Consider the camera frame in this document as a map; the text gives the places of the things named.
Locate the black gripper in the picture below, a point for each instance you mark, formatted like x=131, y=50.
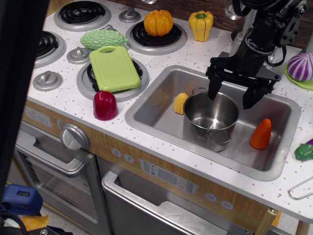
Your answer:
x=244, y=68

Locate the stainless steel pot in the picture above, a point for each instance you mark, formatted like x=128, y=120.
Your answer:
x=209, y=123

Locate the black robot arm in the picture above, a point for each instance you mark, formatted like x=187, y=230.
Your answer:
x=275, y=25

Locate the silver sink basin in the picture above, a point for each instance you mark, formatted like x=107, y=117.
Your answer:
x=153, y=113

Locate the silver toy faucet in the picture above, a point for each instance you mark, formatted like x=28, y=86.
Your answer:
x=240, y=41

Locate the orange toy carrot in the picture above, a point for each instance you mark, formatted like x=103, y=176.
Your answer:
x=261, y=136

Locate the yellow toy corn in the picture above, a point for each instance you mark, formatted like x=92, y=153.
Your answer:
x=179, y=103

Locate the purple white toy onion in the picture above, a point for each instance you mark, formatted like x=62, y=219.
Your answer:
x=300, y=67

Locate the yellow toy bell pepper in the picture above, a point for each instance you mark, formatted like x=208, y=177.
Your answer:
x=200, y=23

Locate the light green toy plate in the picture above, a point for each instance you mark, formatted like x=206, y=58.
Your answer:
x=308, y=85

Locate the silver hanging ladle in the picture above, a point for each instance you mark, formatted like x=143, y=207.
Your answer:
x=229, y=11

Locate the green purple toy eggplant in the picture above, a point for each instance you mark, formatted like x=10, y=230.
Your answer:
x=304, y=151

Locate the orange toy pumpkin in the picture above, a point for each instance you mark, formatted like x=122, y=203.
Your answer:
x=158, y=23

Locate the back right stove burner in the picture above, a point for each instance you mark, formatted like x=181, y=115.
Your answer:
x=140, y=41

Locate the stove burner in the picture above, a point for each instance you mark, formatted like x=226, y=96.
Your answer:
x=82, y=16
x=140, y=41
x=51, y=48
x=85, y=81

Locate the green toy cutting board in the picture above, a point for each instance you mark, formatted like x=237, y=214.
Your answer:
x=113, y=69

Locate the silver stove knob back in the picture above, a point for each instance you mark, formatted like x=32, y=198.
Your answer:
x=129, y=16

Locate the silver stove knob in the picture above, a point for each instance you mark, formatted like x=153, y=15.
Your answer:
x=129, y=16
x=47, y=81
x=79, y=55

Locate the red toy pepper half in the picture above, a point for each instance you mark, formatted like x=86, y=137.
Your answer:
x=104, y=106

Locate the green toy bitter gourd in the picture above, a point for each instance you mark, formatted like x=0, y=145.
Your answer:
x=100, y=38

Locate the front stove burner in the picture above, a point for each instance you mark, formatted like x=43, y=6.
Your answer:
x=85, y=81

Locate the silver dishwasher door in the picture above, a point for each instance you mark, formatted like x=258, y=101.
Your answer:
x=138, y=207

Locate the silver stove knob middle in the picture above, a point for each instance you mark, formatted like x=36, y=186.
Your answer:
x=79, y=55

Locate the large silver oven knob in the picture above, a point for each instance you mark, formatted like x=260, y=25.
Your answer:
x=73, y=138

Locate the back left stove burner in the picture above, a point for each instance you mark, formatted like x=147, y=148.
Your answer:
x=82, y=16

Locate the silver stove knob front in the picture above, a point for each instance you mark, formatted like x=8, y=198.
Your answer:
x=47, y=81

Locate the silver oven door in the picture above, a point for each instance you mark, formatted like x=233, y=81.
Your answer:
x=67, y=180

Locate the dark foreground pole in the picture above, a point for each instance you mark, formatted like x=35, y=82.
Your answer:
x=21, y=24

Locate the blue clamp tool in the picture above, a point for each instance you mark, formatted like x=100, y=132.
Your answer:
x=21, y=200

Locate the yellow cloth piece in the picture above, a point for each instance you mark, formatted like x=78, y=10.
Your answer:
x=33, y=222

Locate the metal wire utensil handle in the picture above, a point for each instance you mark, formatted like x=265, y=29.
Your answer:
x=302, y=190

